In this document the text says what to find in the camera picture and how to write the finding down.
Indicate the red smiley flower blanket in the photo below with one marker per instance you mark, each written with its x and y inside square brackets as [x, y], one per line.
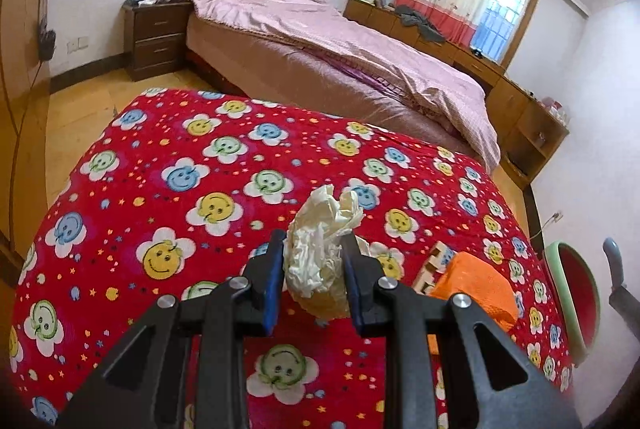
[200, 189]

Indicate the red bin with green rim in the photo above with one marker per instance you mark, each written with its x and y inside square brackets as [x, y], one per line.
[580, 299]

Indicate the white wall socket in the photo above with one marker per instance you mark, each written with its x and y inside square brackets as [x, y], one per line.
[556, 217]

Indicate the window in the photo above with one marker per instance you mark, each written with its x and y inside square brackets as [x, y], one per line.
[505, 19]

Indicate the grey clothes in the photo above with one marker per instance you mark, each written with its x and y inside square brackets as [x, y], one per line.
[417, 23]

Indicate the wooden nightstand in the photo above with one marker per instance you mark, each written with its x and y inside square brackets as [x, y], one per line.
[155, 39]

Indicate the white wall outlet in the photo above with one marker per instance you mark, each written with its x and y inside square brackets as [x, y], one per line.
[78, 44]

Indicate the crumpled orange paper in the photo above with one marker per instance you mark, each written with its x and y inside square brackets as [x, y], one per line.
[480, 289]

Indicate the black hanging pouch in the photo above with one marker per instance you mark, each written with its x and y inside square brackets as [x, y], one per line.
[47, 40]

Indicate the pink blanket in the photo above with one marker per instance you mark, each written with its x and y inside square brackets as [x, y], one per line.
[350, 44]

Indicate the wooden bed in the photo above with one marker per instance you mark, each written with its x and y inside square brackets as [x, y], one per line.
[280, 39]

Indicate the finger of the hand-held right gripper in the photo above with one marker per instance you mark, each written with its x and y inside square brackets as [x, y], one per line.
[614, 259]

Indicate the wooden wardrobe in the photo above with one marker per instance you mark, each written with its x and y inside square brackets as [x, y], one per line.
[22, 109]

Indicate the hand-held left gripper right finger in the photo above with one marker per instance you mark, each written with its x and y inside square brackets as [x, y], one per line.
[352, 294]

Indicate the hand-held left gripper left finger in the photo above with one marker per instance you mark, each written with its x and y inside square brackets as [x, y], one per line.
[274, 294]

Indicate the pink item on cabinet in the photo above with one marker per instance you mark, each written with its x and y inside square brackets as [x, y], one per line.
[556, 109]

